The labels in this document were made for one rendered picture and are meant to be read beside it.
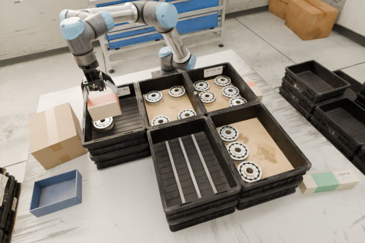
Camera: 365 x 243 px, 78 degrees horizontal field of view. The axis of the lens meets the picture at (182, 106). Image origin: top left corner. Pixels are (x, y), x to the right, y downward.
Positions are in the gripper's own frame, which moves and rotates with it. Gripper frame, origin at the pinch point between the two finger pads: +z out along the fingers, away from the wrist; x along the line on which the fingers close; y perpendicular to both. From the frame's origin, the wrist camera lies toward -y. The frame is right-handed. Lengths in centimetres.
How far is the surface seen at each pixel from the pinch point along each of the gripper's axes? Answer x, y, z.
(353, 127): 163, 18, 72
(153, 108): 22.0, -12.7, 26.9
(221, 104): 60, 0, 27
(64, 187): -31, 12, 39
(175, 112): 32.8, -4.9, 26.8
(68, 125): -24.4, -14.8, 23.9
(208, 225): 28, 53, 39
